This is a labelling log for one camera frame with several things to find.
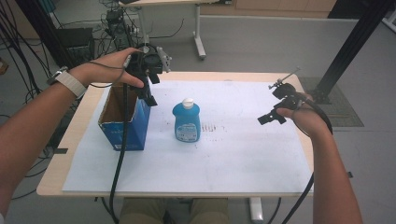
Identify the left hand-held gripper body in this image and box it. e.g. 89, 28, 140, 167
124, 43, 173, 94

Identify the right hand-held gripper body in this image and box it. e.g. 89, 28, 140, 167
268, 66, 309, 112

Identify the blue cardboard box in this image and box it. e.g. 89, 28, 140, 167
97, 83, 152, 152

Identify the blue detergent bottle white cap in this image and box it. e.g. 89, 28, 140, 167
172, 97, 202, 144

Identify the person's right hand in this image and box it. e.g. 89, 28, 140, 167
276, 92, 332, 138

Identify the person's left hand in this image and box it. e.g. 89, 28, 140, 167
68, 47, 146, 91

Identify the black equipment on stand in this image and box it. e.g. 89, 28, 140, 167
105, 8, 135, 51

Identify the white desk with legs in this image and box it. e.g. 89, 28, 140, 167
119, 0, 233, 61

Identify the grey floor mat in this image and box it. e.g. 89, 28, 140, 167
298, 77, 365, 128

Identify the white paper sheet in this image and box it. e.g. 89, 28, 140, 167
62, 79, 314, 194

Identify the black computer case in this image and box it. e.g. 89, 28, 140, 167
55, 27, 96, 68

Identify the wristwatch with beige band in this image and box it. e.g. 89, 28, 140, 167
46, 65, 89, 100

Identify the white table leg foot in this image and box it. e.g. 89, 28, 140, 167
248, 197, 264, 223

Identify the person's right leg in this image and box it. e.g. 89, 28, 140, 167
189, 198, 231, 224

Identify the person's leg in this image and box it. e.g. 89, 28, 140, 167
119, 198, 166, 224
189, 198, 231, 224

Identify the person's left leg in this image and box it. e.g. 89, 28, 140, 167
119, 198, 166, 224

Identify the light wooden table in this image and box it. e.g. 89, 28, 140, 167
36, 71, 316, 199

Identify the thin grey wrist cord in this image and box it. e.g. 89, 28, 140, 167
88, 55, 132, 89

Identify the thick black left gripper cable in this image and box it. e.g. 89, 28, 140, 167
107, 83, 131, 224

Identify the thick black gripper cable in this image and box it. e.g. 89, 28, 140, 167
280, 92, 334, 224
107, 83, 131, 224

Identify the black metal frame post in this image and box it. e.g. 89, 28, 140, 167
309, 0, 396, 105
14, 0, 77, 70

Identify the thick black right gripper cable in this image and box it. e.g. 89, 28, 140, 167
280, 92, 334, 224

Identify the bundle of black cables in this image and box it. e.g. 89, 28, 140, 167
0, 0, 43, 96

